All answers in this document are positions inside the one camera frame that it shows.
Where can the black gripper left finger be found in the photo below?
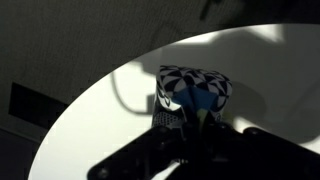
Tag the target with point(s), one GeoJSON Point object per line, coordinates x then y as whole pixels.
{"type": "Point", "coordinates": [143, 153]}

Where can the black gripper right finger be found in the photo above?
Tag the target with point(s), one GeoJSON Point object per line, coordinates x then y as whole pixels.
{"type": "Point", "coordinates": [260, 153]}

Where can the blue number fabric block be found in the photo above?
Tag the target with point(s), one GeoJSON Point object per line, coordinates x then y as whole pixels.
{"type": "Point", "coordinates": [190, 93]}

